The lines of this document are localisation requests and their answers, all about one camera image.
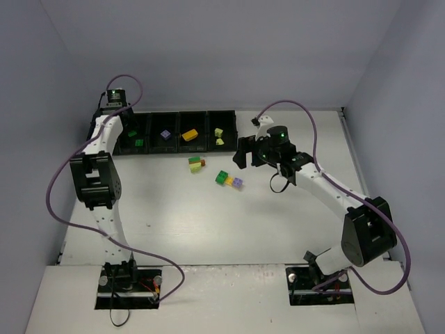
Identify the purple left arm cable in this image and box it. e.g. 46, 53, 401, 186
47, 74, 185, 303

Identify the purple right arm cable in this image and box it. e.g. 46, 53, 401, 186
257, 100, 412, 294

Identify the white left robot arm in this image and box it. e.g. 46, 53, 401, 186
70, 88, 138, 296

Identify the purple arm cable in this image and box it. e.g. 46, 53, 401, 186
47, 74, 185, 303
257, 100, 412, 294

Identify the yellow curved lego brick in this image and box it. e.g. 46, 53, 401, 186
181, 129, 199, 142

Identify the lime rounded lego brick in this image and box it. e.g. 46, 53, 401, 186
214, 128, 223, 138

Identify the green lime brown lego cluster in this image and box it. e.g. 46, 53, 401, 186
188, 157, 206, 173

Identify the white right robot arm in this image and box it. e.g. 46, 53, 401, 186
233, 126, 397, 276

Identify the purple small lego brick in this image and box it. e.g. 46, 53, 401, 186
232, 177, 243, 190

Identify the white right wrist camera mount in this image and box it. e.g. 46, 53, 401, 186
251, 115, 274, 141

